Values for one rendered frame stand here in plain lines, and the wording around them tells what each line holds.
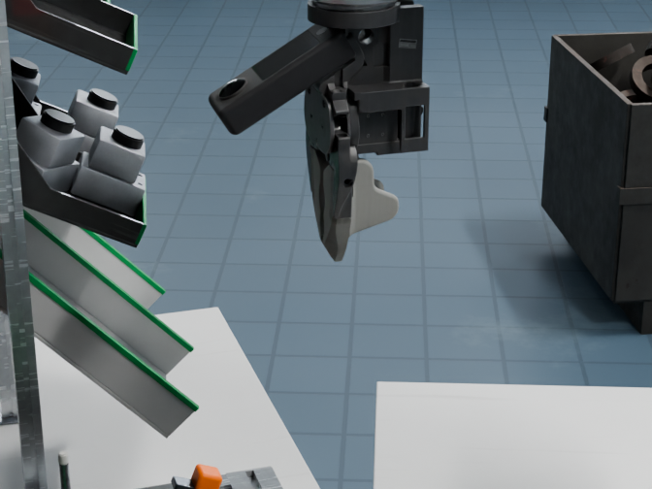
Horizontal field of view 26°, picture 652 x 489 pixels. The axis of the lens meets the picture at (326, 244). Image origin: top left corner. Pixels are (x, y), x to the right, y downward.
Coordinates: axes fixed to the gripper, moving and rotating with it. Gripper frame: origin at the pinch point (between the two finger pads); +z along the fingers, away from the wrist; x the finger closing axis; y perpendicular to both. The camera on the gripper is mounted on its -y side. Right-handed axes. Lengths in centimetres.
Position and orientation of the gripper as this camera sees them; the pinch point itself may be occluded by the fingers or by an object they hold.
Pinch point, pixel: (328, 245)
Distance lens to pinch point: 115.2
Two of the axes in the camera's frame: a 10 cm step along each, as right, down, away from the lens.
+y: 9.6, -1.1, 2.7
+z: 0.0, 9.2, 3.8
